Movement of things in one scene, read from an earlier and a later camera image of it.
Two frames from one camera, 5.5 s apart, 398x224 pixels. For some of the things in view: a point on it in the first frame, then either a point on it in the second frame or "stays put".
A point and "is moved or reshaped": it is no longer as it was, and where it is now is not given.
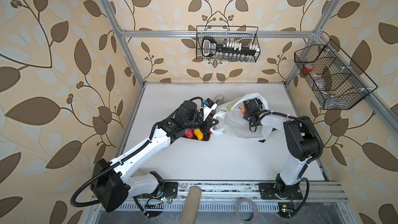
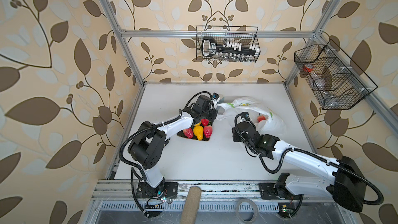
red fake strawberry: x=189 y=134 stays put
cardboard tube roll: x=190 y=205 stays put
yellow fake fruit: x=198 y=134 stays put
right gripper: x=245 y=115 -> x=235 y=135
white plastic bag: x=230 y=122 is moved or reshaped
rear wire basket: x=227 y=43 stays put
